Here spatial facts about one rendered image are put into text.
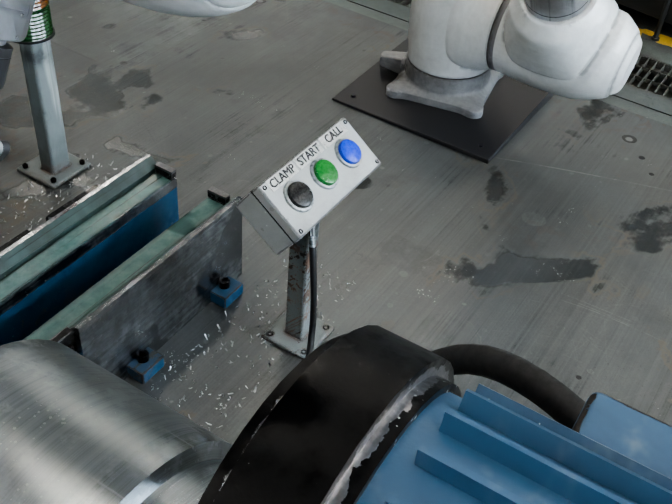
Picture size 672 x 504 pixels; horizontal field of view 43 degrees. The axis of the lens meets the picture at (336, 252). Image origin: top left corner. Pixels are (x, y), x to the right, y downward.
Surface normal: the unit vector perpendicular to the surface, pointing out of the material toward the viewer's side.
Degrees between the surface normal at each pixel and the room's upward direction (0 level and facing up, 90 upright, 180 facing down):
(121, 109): 0
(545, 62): 120
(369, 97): 3
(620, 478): 60
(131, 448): 17
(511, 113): 3
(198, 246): 90
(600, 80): 98
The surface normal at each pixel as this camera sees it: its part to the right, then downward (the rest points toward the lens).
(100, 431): 0.22, -0.87
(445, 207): 0.07, -0.75
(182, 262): 0.85, 0.40
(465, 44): -0.50, 0.63
